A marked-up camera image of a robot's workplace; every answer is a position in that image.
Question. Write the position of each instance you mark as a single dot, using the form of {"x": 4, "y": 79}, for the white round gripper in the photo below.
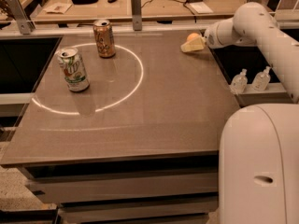
{"x": 212, "y": 38}

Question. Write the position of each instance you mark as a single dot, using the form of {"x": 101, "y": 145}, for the orange fruit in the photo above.
{"x": 192, "y": 36}

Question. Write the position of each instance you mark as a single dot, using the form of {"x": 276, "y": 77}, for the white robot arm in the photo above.
{"x": 259, "y": 149}

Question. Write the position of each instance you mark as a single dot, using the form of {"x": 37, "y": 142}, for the brown gold soda can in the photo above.
{"x": 104, "y": 38}

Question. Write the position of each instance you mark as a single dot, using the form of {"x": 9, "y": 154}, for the green white 7up can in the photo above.
{"x": 73, "y": 68}

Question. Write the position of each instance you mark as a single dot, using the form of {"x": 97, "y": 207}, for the white paper sheet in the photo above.
{"x": 201, "y": 8}

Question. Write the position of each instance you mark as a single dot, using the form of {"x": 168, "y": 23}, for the clear sanitizer bottle left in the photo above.
{"x": 239, "y": 82}

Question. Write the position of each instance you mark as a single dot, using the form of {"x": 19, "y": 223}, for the clear sanitizer bottle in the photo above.
{"x": 261, "y": 80}
{"x": 239, "y": 82}

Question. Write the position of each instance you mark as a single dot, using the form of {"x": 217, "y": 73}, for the clear sanitizer bottle right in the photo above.
{"x": 261, "y": 80}

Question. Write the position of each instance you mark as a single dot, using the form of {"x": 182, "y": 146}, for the black flat object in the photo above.
{"x": 84, "y": 2}

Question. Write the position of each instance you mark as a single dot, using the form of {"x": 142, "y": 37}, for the wooden background table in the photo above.
{"x": 153, "y": 10}

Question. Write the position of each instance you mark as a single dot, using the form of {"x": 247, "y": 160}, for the tan paper packet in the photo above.
{"x": 58, "y": 8}

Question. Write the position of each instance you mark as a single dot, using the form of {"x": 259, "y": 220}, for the grey drawer cabinet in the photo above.
{"x": 171, "y": 190}

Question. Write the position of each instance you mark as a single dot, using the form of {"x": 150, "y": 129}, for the grey metal bracket middle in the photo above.
{"x": 136, "y": 15}

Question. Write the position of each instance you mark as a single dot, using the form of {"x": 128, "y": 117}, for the grey metal bracket left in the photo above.
{"x": 25, "y": 25}

